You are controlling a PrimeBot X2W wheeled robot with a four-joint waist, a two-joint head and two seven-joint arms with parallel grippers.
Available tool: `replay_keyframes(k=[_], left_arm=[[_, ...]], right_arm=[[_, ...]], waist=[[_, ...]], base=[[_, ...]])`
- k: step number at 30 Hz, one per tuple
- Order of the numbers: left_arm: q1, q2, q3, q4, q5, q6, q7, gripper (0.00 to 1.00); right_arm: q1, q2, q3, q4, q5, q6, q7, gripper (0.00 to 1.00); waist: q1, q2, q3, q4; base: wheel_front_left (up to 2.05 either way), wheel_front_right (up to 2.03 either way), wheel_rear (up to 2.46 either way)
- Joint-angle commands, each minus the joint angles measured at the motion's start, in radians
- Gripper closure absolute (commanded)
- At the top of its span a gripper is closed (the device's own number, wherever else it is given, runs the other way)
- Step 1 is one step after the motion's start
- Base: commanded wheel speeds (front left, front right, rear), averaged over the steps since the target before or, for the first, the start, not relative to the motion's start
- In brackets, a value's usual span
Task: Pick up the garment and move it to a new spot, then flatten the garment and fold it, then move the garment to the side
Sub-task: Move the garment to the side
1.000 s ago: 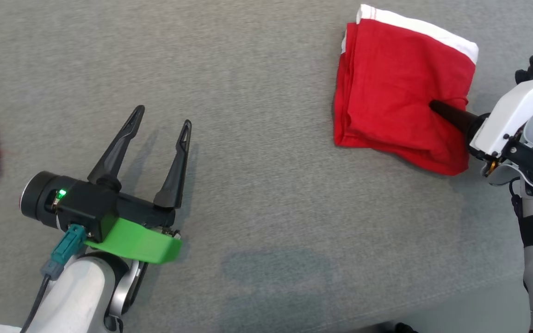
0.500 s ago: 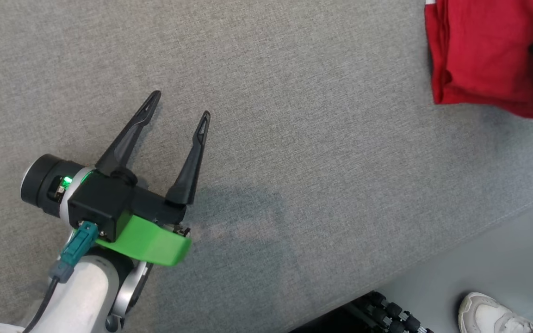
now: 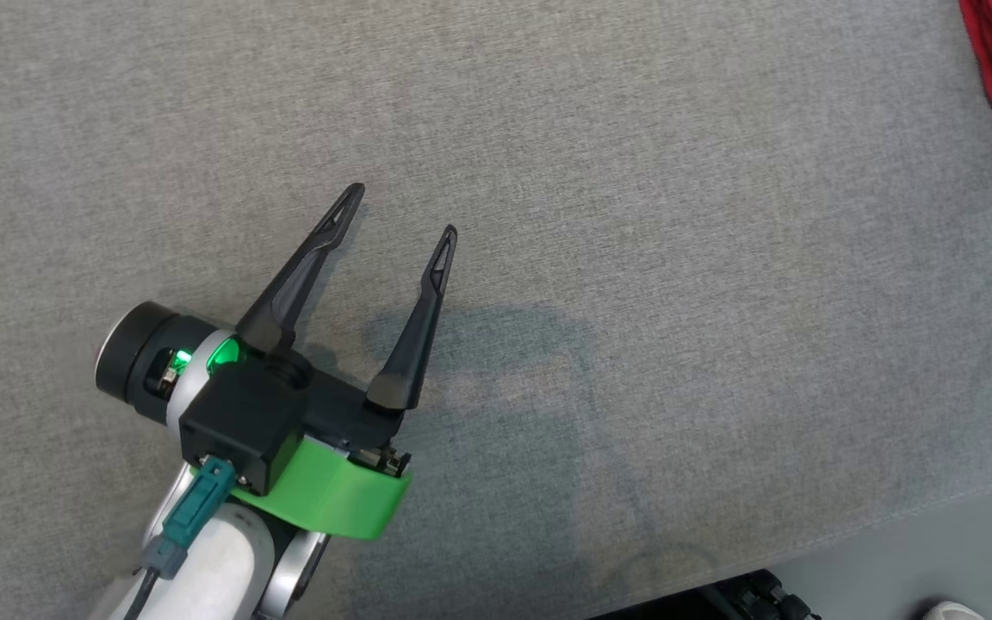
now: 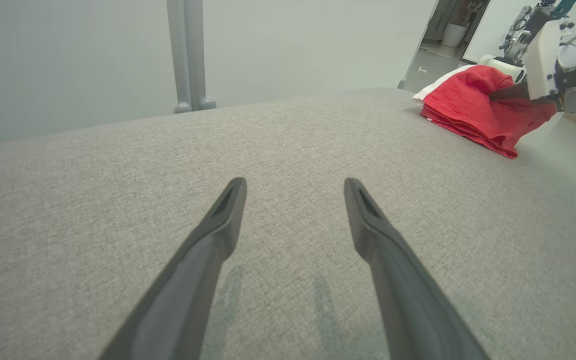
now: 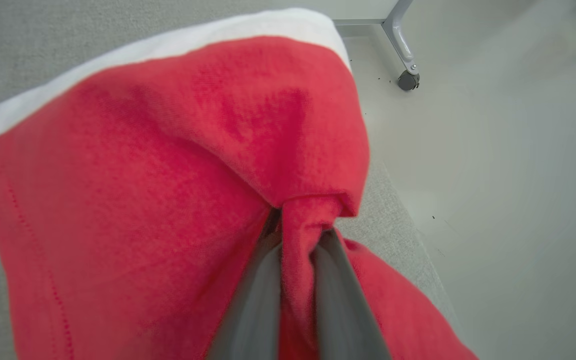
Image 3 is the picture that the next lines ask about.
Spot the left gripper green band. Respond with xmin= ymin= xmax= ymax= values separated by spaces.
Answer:
xmin=96 ymin=183 xmax=459 ymax=542

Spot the grey fabric sofa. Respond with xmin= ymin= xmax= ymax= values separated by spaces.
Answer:
xmin=0 ymin=0 xmax=992 ymax=620

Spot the left arm teal plug cable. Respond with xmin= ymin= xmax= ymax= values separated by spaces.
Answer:
xmin=121 ymin=456 xmax=237 ymax=620

